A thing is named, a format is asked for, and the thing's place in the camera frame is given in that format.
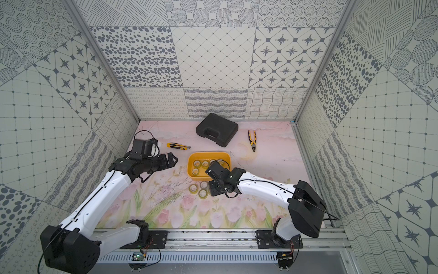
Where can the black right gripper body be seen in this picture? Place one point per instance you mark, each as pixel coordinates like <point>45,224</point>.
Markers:
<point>220,184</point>

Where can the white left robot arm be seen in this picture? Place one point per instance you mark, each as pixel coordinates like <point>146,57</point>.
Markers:
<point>69,246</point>

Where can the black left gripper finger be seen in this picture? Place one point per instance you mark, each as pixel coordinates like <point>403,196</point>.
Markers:
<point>162,163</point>
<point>171,160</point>

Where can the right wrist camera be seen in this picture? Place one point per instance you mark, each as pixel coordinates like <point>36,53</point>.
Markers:
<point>223,174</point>

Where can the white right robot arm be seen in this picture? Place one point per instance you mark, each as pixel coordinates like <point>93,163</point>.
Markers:
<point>306,208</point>

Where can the black plastic tool case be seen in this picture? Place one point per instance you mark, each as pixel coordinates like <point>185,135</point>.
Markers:
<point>217,129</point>

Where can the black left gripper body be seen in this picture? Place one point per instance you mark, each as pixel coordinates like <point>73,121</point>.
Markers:
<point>162,161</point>

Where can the yellow black utility knife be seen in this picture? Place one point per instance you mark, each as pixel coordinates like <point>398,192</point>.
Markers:
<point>178,146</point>

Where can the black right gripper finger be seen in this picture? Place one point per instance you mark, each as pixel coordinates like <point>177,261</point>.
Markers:
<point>213,168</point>
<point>215,189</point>

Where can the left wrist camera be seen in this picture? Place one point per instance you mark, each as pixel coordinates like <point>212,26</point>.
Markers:
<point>143,149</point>

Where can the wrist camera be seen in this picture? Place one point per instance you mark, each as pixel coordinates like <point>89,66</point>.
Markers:
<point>143,149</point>
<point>223,174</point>

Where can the yellow black pliers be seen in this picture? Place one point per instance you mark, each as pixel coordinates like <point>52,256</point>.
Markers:
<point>252,135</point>

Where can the yellow plastic storage box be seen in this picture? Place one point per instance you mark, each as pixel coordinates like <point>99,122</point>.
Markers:
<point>206,156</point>

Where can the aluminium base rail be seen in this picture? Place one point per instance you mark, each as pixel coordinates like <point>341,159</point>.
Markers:
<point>227,246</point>

